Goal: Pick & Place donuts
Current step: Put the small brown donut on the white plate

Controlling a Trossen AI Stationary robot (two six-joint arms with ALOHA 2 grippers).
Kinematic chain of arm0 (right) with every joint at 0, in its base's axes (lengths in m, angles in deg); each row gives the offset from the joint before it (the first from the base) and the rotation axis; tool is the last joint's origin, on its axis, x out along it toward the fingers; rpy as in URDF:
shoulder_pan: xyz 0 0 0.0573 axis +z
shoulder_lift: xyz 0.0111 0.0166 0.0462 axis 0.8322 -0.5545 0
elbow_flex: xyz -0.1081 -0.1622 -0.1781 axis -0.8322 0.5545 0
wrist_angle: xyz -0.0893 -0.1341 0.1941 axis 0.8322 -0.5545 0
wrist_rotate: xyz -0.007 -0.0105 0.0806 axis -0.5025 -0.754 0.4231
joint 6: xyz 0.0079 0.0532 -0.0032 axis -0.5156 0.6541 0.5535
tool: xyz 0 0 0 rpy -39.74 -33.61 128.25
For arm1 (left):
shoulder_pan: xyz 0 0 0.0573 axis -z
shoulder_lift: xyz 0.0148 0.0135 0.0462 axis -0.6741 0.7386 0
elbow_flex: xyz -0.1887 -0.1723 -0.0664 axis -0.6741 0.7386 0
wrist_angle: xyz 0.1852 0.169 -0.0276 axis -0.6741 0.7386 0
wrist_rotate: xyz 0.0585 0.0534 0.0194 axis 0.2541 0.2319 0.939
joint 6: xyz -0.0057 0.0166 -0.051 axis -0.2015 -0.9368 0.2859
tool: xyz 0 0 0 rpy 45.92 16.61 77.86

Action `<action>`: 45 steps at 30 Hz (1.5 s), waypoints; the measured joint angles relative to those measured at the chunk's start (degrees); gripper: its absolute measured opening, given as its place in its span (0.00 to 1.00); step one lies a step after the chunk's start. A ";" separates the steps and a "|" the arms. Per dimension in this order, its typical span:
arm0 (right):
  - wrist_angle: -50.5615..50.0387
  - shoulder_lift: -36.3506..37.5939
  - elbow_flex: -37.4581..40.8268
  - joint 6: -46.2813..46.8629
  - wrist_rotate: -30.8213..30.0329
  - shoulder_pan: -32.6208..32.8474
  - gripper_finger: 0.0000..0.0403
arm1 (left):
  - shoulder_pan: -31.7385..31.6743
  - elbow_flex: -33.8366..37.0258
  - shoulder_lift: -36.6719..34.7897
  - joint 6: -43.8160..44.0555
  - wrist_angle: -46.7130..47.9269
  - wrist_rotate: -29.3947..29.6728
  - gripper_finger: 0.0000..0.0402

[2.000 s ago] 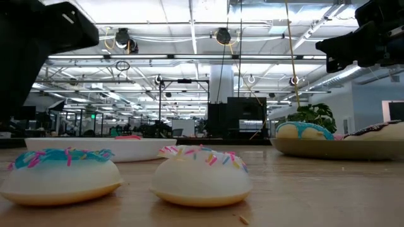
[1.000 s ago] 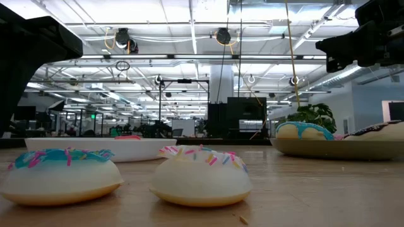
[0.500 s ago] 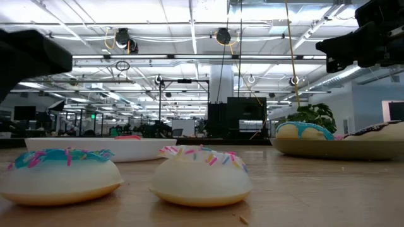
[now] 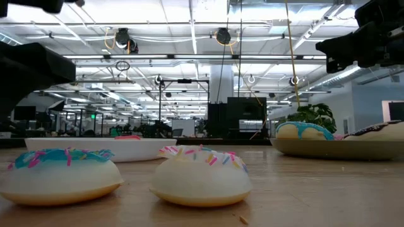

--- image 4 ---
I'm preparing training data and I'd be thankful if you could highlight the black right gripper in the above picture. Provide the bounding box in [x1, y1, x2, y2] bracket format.
[315, 0, 404, 74]

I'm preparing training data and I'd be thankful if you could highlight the chocolate-iced donut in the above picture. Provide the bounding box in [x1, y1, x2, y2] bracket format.
[343, 119, 404, 142]

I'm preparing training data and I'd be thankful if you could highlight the blue-glazed plain donut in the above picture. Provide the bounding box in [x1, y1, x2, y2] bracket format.
[275, 121, 335, 141]

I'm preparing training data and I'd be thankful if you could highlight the blue-iced sprinkled donut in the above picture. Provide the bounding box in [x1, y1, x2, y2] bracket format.
[0, 148, 124, 207]

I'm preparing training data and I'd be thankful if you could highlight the white-iced sprinkled donut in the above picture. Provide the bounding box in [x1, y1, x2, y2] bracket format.
[149, 144, 253, 208]

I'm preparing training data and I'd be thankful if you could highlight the potted green plant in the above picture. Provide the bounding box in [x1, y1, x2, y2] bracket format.
[277, 103, 338, 134]

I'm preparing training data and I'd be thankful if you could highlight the tan plate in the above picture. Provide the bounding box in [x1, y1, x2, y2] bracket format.
[270, 137, 404, 161]

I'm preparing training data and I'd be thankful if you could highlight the black cabinet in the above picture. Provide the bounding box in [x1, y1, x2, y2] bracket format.
[207, 96, 268, 140]

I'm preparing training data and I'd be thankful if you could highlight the white building column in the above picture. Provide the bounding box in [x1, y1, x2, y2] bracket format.
[210, 65, 234, 104]

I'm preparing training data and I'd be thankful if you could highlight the white plate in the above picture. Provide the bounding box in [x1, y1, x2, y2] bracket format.
[24, 137, 177, 163]

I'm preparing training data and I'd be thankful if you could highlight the long ceiling light strip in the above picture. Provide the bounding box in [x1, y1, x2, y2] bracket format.
[62, 54, 328, 62]

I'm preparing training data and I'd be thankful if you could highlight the white board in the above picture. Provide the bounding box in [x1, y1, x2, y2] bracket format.
[171, 119, 196, 137]

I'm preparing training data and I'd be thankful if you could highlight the silver ventilation duct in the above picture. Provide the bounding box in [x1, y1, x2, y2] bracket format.
[307, 64, 379, 91]

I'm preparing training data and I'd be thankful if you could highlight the dark wall monitor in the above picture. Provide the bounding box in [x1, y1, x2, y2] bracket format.
[13, 105, 37, 122]

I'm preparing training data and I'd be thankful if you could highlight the yellow hanging rope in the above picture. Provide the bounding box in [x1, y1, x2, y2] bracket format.
[284, 0, 301, 108]

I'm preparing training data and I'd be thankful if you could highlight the dark monitor with white frame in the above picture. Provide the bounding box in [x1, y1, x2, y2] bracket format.
[381, 100, 404, 122]

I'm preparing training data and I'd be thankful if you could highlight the coiled black cable loop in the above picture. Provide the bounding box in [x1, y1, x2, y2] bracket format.
[115, 61, 131, 73]

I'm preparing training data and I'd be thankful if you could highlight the black ceiling cable reel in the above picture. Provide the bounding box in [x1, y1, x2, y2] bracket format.
[215, 27, 232, 46]
[114, 28, 140, 55]

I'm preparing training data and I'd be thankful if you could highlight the black hanging cable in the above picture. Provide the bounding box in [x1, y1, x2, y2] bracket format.
[237, 0, 244, 98]

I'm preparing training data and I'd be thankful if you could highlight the black metal frame stand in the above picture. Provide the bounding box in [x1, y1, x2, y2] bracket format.
[158, 79, 210, 122]

